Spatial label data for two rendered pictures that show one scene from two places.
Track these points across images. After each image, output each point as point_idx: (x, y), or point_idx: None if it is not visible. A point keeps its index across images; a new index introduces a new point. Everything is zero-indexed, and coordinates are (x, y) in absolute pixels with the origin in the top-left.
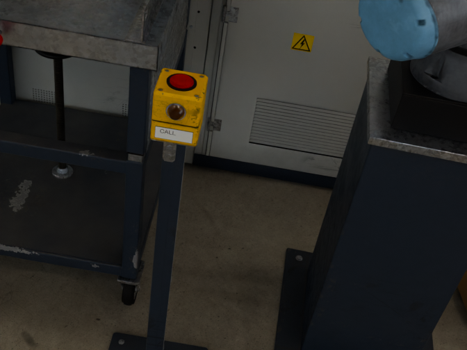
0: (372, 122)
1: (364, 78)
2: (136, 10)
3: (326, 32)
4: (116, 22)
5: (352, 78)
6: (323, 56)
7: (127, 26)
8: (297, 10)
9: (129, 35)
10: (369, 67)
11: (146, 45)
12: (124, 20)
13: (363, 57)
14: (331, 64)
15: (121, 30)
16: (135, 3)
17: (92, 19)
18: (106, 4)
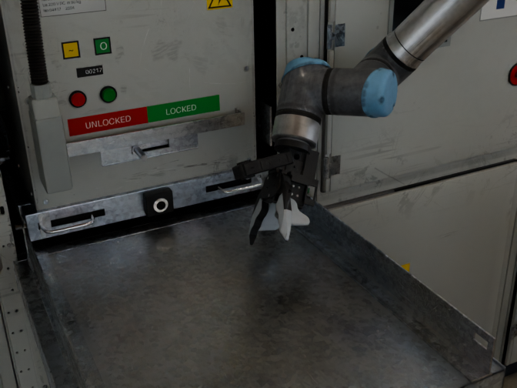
0: None
1: (457, 280)
2: (416, 337)
3: (419, 254)
4: (427, 364)
5: (448, 286)
6: (420, 278)
7: (444, 362)
8: (391, 245)
9: (468, 373)
10: None
11: (493, 375)
12: (428, 356)
13: (453, 262)
14: (427, 282)
15: (448, 372)
16: (401, 329)
17: (405, 376)
18: (382, 347)
